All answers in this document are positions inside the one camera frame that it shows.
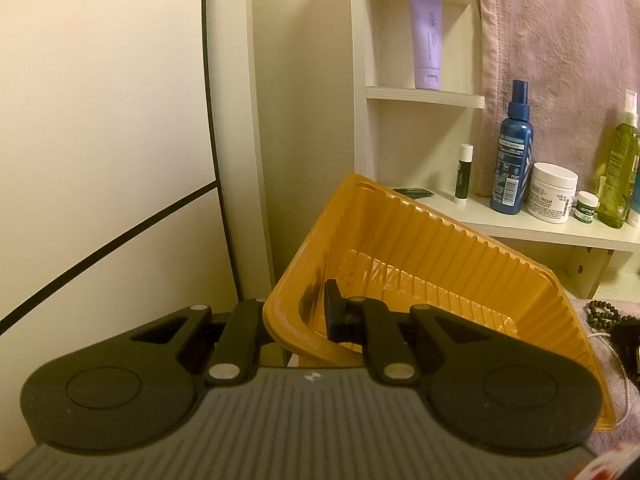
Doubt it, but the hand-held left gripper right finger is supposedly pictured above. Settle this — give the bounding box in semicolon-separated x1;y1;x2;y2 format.
324;279;506;387

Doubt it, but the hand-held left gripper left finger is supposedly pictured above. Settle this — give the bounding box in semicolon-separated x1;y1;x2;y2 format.
130;297;274;387

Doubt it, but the orange plastic tray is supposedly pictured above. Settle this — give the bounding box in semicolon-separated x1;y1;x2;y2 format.
262;173;616;433

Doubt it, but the white pearl necklace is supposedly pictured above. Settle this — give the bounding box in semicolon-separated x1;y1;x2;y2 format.
589;329;640;423

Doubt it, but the brown bead necklace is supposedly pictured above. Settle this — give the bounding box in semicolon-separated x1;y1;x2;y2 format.
586;299;626;335

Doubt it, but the black jewelry piece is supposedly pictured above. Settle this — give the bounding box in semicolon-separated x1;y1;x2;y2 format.
614;317;640;377

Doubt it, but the dark green sachet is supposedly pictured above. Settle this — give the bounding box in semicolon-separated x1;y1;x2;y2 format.
392;186;437;200

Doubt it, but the green and white lip balm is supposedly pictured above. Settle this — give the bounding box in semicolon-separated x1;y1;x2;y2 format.
454;143;474;204

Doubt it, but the white corner shelf unit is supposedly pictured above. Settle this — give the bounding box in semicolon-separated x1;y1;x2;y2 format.
347;0;640;301

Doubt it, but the blue spray bottle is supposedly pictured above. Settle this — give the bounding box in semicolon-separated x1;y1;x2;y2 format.
490;79;535;216

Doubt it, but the white cream jar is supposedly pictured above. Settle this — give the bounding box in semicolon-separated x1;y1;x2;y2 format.
525;162;579;223

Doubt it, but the small green and white jar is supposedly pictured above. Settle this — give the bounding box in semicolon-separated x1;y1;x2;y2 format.
573;191;600;224

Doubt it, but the pink table mat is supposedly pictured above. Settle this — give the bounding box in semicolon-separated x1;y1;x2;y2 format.
570;295;640;480

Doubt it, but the purple cosmetic tube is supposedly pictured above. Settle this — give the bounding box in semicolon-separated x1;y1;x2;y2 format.
406;0;445;91

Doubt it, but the green spray bottle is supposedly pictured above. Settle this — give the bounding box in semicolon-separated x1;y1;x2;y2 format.
597;90;640;230

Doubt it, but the red and white packet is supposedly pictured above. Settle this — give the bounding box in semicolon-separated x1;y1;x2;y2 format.
590;441;640;480

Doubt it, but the blue and white tube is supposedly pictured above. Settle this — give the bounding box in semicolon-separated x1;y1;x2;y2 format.
627;175;640;228

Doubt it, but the pink hanging towel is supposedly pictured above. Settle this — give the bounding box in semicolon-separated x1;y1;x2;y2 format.
475;0;640;201

